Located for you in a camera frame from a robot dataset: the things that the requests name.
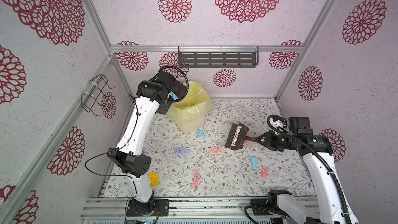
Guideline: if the blue paper scrap long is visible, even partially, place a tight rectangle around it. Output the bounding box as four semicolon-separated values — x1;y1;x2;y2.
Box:
170;92;178;101

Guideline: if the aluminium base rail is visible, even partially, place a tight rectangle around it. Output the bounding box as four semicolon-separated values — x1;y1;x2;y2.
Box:
80;196;268;220

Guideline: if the yellow paper scrap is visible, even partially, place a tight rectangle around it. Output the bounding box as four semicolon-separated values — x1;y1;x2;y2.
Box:
149;172;160;187

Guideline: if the pink paper scrap right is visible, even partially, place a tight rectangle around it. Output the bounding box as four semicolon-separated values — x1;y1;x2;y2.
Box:
261;167;269;179

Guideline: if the black wire wall rack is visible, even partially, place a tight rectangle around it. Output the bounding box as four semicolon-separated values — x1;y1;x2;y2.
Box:
80;74;117;119

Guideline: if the dark grey wall shelf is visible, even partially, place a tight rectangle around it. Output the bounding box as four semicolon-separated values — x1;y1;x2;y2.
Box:
177;46;259;68

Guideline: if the bin with yellow-green bag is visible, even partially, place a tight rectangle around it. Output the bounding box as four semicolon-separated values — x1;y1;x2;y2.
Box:
166;82;211;133

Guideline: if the dark brown plastic dustpan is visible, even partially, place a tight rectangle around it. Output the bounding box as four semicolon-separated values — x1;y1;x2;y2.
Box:
171;81;187;100

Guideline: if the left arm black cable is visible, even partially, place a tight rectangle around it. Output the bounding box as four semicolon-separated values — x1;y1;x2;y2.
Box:
84;65;190;200

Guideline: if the blue paper scrap right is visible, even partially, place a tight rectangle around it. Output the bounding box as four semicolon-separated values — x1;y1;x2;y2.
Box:
250;156;259;169

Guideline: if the pink paper scrap long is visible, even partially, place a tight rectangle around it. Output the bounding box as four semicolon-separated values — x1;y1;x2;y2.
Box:
191;171;200;189

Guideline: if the pink paper scrap centre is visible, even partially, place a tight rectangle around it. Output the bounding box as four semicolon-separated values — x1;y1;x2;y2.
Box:
209;146;222;154

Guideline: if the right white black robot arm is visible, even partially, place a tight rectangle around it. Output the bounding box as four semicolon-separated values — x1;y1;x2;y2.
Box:
264;115;359;224

